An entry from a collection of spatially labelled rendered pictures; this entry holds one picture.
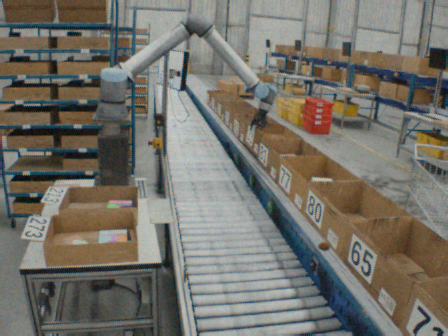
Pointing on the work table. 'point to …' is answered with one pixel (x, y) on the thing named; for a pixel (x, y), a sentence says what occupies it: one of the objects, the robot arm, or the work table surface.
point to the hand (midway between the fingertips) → (253, 135)
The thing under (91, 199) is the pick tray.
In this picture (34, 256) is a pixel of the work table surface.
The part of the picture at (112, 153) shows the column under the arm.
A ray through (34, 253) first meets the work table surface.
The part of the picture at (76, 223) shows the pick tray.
